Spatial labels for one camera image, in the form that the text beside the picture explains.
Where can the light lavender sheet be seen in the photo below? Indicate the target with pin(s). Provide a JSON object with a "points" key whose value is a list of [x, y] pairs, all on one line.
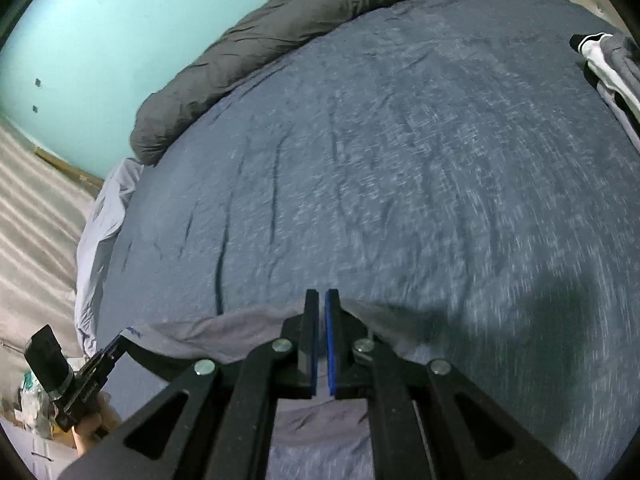
{"points": [[95, 247]]}

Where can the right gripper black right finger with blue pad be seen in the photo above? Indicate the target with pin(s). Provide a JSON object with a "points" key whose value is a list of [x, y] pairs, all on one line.
{"points": [[348, 379]]}

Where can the grey garment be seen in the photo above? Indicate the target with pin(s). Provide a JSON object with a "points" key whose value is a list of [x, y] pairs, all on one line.
{"points": [[200, 334]]}

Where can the person's left hand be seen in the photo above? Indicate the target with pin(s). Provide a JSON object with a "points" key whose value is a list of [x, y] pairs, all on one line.
{"points": [[85, 433]]}

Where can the stack of folded clothes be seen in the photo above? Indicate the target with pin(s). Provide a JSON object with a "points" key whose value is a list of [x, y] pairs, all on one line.
{"points": [[612, 68]]}

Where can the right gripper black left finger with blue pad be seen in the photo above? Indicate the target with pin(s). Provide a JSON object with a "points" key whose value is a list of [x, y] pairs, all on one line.
{"points": [[296, 352]]}

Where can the rolled dark grey duvet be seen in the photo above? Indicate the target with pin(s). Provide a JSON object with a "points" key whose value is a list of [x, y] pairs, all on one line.
{"points": [[260, 38]]}

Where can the beige striped curtain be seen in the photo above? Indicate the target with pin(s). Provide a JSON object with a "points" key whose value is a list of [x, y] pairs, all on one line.
{"points": [[43, 214]]}

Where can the blue patterned bed sheet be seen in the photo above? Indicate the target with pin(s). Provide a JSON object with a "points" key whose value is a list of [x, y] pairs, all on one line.
{"points": [[447, 167]]}

